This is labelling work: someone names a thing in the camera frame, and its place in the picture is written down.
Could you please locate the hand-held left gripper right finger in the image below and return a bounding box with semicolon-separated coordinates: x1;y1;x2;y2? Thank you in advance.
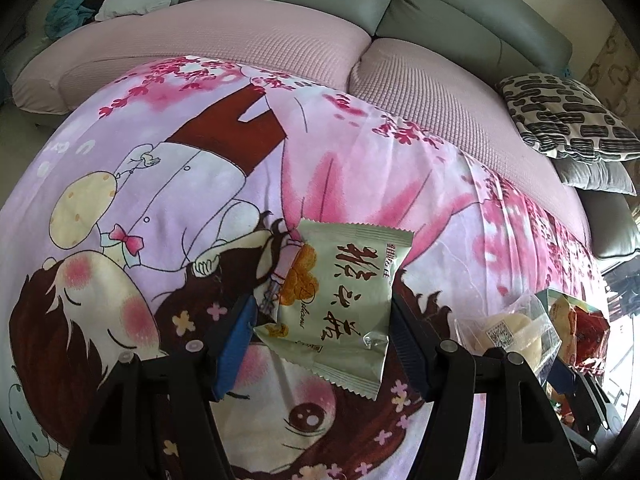
389;282;583;480

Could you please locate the teal cloth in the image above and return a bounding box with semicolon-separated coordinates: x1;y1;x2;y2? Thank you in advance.
45;0;98;41

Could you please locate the grey pillow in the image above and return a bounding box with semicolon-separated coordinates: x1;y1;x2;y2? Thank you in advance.
552;157;638;196

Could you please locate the pink printed blanket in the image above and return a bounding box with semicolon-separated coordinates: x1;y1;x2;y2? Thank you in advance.
0;52;608;480

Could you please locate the pale green cookie packet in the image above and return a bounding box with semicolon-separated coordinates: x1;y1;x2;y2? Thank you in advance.
252;217;416;402

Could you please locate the teal cardboard box lid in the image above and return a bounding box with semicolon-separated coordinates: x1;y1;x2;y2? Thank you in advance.
545;287;626;426

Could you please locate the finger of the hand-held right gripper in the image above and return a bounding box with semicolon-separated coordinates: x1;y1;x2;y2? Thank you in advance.
547;357;583;398
570;372;618;431

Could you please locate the black white patterned pillow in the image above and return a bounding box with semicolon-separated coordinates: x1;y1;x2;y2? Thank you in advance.
495;74;640;162

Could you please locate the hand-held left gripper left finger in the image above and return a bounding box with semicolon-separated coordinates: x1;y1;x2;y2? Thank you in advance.
60;294;260;480

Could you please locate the bun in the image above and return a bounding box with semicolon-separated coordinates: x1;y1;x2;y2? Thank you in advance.
454;292;563;376

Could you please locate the cream bread packet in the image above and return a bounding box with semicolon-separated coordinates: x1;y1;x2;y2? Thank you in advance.
547;294;581;366

